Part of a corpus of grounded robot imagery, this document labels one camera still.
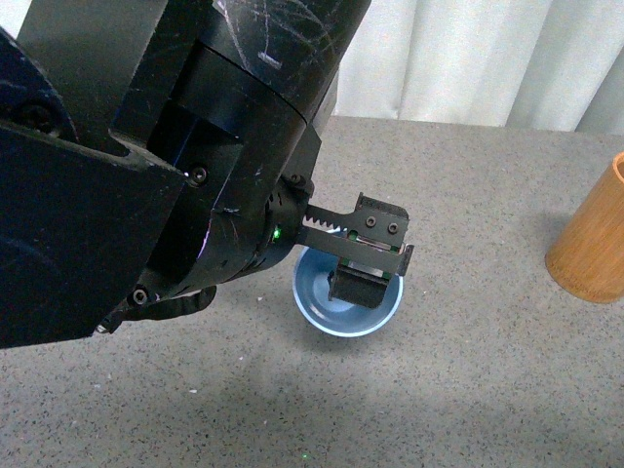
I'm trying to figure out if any white pleated curtain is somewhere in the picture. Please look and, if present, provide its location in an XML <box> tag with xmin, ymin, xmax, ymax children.
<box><xmin>1</xmin><ymin>1</ymin><xmax>623</xmax><ymax>142</ymax></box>

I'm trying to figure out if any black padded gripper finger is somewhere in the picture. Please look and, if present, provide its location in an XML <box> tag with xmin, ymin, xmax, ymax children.
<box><xmin>328</xmin><ymin>263</ymin><xmax>389</xmax><ymax>309</ymax></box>

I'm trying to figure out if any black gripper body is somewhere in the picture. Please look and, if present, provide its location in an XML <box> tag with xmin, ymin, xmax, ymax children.
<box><xmin>145</xmin><ymin>173</ymin><xmax>415</xmax><ymax>306</ymax></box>

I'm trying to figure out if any light blue plastic cup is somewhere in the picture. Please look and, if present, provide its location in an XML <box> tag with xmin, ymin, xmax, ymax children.
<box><xmin>292</xmin><ymin>247</ymin><xmax>404</xmax><ymax>337</ymax></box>

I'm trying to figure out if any bamboo chopstick holder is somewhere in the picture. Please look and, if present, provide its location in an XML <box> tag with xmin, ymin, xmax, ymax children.
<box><xmin>545</xmin><ymin>153</ymin><xmax>623</xmax><ymax>303</ymax></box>

